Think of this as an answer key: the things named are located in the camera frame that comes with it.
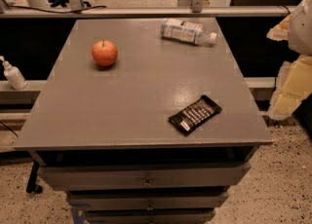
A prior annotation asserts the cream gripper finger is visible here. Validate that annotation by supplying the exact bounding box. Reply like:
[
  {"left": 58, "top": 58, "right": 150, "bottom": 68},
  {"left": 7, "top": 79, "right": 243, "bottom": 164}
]
[
  {"left": 266, "top": 15, "right": 292, "bottom": 41},
  {"left": 267, "top": 55, "right": 312, "bottom": 120}
]

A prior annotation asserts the black rxbar chocolate wrapper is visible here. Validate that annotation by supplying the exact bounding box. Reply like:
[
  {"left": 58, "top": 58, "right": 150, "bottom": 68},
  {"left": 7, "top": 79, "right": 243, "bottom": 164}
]
[{"left": 169, "top": 95, "right": 222, "bottom": 134}]

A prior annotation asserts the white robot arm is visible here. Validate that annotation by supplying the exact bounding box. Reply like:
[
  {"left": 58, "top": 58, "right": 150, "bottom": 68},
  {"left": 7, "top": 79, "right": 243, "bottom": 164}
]
[{"left": 266, "top": 0, "right": 312, "bottom": 120}]

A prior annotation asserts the red apple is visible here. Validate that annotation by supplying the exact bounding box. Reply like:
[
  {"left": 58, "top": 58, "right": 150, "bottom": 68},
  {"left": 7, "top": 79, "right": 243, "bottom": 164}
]
[{"left": 92, "top": 40, "right": 118, "bottom": 67}]

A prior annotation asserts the clear plastic bottle white label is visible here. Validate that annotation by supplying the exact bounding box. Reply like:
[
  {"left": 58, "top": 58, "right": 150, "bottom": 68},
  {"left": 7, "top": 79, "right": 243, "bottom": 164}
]
[{"left": 161, "top": 19, "right": 217, "bottom": 46}]

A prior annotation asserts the top grey drawer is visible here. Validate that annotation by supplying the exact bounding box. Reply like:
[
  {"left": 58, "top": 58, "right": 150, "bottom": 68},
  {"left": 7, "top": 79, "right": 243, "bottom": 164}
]
[{"left": 38, "top": 162, "right": 251, "bottom": 191}]

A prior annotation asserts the grey drawer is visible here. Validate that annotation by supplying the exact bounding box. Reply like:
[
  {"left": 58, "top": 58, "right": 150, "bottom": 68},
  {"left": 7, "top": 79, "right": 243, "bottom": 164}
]
[
  {"left": 67, "top": 191, "right": 228, "bottom": 210},
  {"left": 38, "top": 162, "right": 251, "bottom": 191},
  {"left": 86, "top": 208, "right": 215, "bottom": 224}
]

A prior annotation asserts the middle grey drawer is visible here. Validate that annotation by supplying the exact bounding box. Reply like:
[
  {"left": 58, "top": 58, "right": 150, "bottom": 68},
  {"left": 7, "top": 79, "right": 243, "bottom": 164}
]
[{"left": 67, "top": 191, "right": 228, "bottom": 210}]

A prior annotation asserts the bottom grey drawer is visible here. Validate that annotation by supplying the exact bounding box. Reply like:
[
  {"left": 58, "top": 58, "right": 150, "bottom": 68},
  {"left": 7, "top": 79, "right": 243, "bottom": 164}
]
[{"left": 86, "top": 208, "right": 215, "bottom": 224}]

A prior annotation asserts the black office chair base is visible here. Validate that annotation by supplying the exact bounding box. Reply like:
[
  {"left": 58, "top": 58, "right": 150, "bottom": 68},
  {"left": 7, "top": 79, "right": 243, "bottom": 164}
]
[{"left": 48, "top": 0, "right": 91, "bottom": 11}]

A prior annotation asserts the white pump dispenser bottle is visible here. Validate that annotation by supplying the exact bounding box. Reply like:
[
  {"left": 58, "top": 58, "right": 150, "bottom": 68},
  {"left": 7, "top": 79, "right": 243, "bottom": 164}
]
[{"left": 0, "top": 56, "right": 27, "bottom": 90}]

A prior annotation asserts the black caster leg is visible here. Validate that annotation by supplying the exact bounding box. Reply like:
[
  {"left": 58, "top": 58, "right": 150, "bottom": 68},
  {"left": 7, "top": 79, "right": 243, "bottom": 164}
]
[{"left": 26, "top": 162, "right": 43, "bottom": 194}]

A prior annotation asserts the grey metal rail shelf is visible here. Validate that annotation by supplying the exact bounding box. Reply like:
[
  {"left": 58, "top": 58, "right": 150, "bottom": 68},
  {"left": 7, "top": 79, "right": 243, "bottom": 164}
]
[{"left": 0, "top": 6, "right": 295, "bottom": 19}]

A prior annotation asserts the black cable on rail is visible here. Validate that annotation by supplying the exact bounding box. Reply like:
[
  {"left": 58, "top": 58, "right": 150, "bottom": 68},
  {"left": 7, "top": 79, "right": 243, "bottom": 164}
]
[{"left": 0, "top": 0, "right": 108, "bottom": 15}]

